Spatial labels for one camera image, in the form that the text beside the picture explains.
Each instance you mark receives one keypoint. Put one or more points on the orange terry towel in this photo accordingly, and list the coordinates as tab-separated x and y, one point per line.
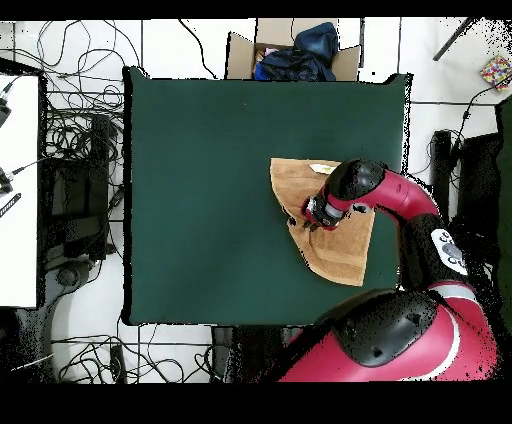
340	248

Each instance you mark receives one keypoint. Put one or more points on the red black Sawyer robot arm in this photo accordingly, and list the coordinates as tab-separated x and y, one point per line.
400	192

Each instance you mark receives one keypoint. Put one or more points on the multicoloured speckled item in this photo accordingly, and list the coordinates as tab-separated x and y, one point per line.
496	72

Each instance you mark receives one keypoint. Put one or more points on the black flat strip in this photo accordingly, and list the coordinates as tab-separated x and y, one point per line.
10	204

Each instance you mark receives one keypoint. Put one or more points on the dark green table cloth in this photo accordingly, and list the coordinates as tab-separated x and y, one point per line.
200	200

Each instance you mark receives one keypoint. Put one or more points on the dark blue clothes pile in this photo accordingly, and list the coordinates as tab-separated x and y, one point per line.
304	60

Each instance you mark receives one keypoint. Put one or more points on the brown cardboard box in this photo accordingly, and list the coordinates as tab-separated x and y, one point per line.
240	56

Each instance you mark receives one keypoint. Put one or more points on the green cloth covered table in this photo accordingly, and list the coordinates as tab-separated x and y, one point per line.
506	200

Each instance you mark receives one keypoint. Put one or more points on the black rod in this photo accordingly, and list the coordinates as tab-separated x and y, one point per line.
454	40

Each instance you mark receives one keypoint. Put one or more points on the white desk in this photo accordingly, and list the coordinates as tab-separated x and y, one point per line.
20	240

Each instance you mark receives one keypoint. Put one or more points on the black stand frame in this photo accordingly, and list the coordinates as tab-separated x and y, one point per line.
442	168
76	224

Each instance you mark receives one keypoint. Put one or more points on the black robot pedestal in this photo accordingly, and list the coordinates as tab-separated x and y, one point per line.
240	352

